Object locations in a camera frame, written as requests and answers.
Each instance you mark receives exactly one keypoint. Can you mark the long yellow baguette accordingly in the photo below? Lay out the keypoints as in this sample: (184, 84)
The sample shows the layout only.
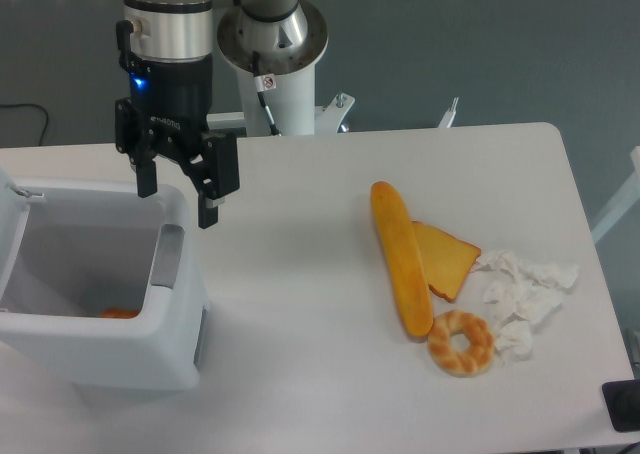
(403, 259)

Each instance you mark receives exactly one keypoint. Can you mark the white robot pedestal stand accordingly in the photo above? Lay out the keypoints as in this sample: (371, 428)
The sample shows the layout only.
(282, 105)

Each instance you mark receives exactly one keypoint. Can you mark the white trash can body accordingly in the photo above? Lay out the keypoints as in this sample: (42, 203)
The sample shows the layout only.
(89, 246)

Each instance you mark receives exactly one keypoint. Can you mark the crumpled white tissue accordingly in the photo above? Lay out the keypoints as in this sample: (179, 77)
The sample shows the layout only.
(520, 297)

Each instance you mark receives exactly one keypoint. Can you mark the white frame at right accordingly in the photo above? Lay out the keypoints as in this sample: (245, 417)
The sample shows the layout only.
(625, 197)

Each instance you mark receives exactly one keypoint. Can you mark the orange item inside can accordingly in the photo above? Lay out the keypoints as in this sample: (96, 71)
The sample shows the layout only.
(118, 313)

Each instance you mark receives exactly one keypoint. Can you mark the braided ring bread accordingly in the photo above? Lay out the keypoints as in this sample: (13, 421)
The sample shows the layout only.
(461, 343)

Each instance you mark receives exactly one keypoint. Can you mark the toast slice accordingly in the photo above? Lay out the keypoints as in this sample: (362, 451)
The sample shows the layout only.
(447, 260)

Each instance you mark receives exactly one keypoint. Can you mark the black device at edge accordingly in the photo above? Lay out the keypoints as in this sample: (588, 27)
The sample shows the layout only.
(622, 402)

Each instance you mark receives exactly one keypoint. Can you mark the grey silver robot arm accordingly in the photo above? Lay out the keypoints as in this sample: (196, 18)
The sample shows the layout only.
(166, 47)

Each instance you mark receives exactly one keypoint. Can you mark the white trash can lid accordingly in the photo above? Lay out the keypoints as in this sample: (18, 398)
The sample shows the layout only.
(14, 215)

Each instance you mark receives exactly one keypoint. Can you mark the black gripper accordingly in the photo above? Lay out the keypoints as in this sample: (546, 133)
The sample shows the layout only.
(165, 115)

